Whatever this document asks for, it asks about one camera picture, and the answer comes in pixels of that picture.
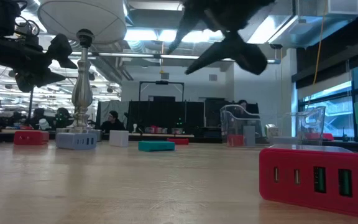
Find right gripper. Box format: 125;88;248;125
166;0;276;75

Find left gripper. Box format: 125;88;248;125
0;33;78;93

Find lavender USB charging hub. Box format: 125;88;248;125
55;133;98;151

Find white cube charger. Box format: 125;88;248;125
109;130;130;147

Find teal charger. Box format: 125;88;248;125
137;140;176;152

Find large red USB charging hub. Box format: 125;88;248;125
259;143;358;218

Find silver lamp with white shade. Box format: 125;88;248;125
37;0;127;142

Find person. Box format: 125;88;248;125
236;99;250;113
31;108;46;128
99;110;126;131

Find black robot with green lights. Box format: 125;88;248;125
53;107;71;129

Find black cabinet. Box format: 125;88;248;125
204;98;260;136

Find grey cloth panel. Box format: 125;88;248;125
95;100;130;131

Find long ceiling light bar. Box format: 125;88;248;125
67;51;281;65

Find black partition panels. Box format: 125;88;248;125
126;95;205;129

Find small dark red charger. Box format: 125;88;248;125
166;138;190;146

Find pink and silver containers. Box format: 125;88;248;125
144;125;168;134

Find wooden desk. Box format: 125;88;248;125
128;133;195;139

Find clear plastic bin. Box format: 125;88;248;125
219;104;327;150

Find black camera stand frame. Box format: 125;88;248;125
28;83;35;113

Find black gantry frame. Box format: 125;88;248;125
139;80;185;102

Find silver air duct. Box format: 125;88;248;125
247;0;358;49

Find black aluminium table frame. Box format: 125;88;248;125
0;130;358;154

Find yellow hanging cord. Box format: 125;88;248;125
313;0;326;85

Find window with black frame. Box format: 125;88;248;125
296;58;358;141

